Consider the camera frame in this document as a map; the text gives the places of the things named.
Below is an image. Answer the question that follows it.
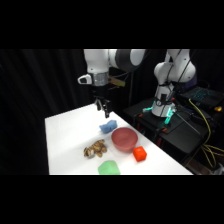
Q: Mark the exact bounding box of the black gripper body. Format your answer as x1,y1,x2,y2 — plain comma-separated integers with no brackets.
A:
91,84,110,101

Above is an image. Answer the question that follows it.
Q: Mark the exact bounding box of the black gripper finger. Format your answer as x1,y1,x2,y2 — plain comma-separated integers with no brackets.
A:
102,99,111,119
94,97,103,112

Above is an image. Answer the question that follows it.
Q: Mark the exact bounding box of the pink bowl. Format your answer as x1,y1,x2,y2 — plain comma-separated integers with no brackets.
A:
110,126,139,153

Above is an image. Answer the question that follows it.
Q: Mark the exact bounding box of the blue soft toy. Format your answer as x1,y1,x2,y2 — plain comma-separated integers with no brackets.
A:
99,119,118,135

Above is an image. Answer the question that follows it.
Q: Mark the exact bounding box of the brown plush tiger toy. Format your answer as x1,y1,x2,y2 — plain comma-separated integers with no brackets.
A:
82,139,108,160

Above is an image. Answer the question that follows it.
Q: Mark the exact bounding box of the orange red cube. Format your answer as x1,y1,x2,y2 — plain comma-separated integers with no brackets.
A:
132,145,148,163

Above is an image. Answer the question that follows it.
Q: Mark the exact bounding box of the black curtain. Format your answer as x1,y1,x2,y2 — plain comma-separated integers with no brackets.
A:
0,49,224,176

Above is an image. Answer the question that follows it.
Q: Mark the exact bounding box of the black robot stand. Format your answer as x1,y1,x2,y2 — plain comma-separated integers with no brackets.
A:
122,96,224,168

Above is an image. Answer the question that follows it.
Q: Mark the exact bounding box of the black laptop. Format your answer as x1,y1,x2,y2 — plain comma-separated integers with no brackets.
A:
180,85,224,110

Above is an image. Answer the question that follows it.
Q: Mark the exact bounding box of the wooden camera mount plate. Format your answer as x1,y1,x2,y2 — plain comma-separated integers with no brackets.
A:
107,76,127,89

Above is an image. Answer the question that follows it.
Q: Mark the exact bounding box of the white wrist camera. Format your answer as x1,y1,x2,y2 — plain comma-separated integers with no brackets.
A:
77,73,93,85

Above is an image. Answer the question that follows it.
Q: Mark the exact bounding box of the yellow cable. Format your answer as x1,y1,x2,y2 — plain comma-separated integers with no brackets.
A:
187,98,224,169

